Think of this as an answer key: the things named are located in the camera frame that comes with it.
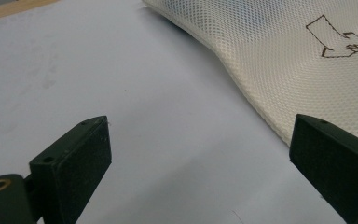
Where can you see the wooden table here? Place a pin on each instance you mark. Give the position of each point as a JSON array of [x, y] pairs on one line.
[[6, 9]]

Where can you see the white table sheet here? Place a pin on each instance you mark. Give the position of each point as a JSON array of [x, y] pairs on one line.
[[136, 109]]

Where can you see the white mesh laundry bag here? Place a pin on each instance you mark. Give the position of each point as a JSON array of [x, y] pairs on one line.
[[276, 62]]

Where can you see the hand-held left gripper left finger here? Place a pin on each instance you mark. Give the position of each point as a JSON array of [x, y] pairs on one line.
[[74, 168]]

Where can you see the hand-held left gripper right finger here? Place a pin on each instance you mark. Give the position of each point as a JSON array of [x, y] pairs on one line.
[[332, 161]]

